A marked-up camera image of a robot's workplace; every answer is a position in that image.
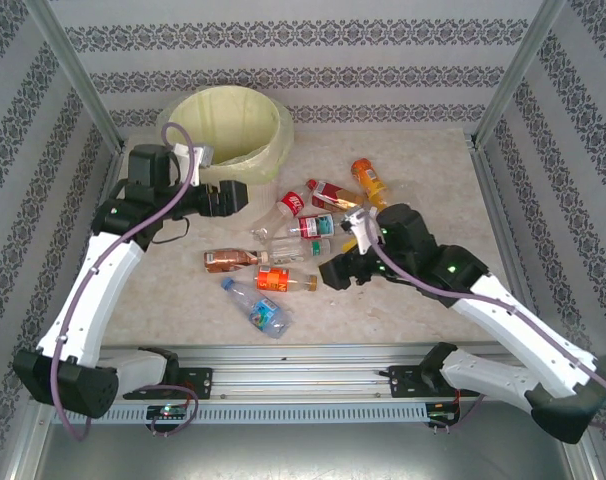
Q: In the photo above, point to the metal lower panel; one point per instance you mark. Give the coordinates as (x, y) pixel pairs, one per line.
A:
(303, 455)

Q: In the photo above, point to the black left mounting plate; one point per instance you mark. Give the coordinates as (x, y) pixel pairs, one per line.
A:
(198, 382)

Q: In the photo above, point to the orange juice bottle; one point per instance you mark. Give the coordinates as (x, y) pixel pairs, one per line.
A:
(368, 177)

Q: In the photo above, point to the black mounting plate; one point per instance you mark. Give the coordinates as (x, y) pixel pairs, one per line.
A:
(198, 382)
(403, 380)

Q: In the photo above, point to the red juice carton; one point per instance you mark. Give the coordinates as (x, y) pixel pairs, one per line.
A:
(333, 195)

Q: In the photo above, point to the left circuit board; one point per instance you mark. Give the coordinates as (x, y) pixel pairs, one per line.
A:
(168, 411)

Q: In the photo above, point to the aluminium frame post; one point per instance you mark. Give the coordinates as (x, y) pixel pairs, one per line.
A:
(516, 75)
(78, 75)

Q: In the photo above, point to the right circuit board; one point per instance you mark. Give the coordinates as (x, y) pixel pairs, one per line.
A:
(440, 417)

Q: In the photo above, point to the aluminium side rail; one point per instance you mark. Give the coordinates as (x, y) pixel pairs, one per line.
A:
(114, 167)
(503, 225)

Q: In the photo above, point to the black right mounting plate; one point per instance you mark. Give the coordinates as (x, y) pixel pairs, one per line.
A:
(403, 380)

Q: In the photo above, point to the orange label bottle tan cap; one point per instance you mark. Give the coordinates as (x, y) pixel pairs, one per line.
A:
(273, 279)

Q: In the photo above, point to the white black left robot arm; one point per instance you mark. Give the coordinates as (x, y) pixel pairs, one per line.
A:
(93, 295)

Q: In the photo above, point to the right aluminium side rail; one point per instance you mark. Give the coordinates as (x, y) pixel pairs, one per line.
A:
(503, 225)

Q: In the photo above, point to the white plastic bin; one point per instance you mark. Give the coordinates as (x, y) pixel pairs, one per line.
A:
(260, 197)

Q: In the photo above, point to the yellow-lined waste bin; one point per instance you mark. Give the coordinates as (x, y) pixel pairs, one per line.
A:
(223, 120)

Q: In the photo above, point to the right aluminium frame post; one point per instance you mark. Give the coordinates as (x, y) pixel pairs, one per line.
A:
(516, 75)

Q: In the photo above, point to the left aluminium side rail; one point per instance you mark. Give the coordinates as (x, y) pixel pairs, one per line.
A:
(114, 167)

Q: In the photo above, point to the clear bottle green neck band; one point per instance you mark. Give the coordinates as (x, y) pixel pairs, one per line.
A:
(288, 252)

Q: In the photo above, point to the circuit board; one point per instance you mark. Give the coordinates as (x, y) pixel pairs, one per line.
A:
(440, 417)
(168, 411)

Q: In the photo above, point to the blue cap bottle colourful label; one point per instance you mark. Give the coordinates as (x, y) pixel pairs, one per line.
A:
(263, 315)

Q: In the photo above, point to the left aluminium frame post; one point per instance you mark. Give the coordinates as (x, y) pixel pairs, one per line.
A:
(78, 75)

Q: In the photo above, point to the copper brown label bottle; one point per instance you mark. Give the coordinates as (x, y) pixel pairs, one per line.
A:
(228, 260)

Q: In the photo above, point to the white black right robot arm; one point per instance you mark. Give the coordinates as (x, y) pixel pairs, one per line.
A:
(523, 332)

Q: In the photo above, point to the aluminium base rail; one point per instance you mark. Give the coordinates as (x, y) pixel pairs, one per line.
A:
(303, 372)

